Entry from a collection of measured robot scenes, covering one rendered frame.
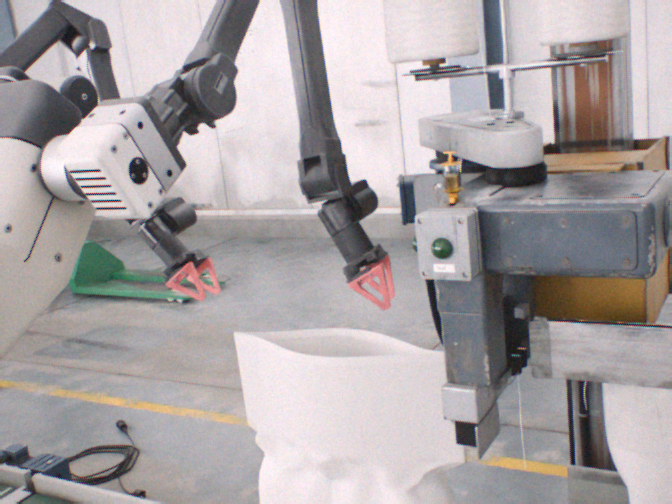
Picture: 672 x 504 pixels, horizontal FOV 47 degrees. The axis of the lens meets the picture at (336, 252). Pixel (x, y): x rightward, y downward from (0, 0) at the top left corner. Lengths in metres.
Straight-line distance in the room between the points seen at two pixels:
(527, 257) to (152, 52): 7.41
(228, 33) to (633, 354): 0.78
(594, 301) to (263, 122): 6.34
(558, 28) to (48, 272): 0.84
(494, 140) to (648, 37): 5.08
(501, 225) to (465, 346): 0.19
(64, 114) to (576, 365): 0.85
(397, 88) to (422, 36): 5.47
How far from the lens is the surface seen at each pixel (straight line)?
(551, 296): 1.40
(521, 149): 1.17
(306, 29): 1.40
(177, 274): 1.61
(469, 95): 6.10
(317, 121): 1.36
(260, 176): 7.67
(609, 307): 1.38
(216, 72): 1.16
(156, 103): 1.10
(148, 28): 8.33
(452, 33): 1.37
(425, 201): 1.54
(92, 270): 6.66
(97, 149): 1.01
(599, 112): 1.53
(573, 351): 1.28
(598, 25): 1.30
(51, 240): 1.14
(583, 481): 1.63
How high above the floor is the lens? 1.53
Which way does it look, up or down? 13 degrees down
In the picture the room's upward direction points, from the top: 7 degrees counter-clockwise
